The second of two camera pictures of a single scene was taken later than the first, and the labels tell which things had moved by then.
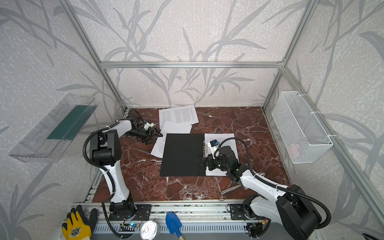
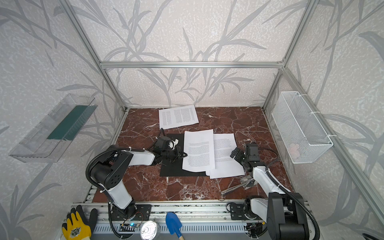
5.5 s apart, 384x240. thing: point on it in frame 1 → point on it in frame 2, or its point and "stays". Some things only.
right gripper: [208, 161] → [240, 156]
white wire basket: [302, 138] stays
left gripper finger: [154, 138] → [180, 155]
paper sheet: [168, 127] → [199, 146]
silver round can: [150, 230] stays
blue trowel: [174, 224] stays
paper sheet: [224, 139] stays
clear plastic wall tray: [49, 140] stays
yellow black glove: [77, 227] stays
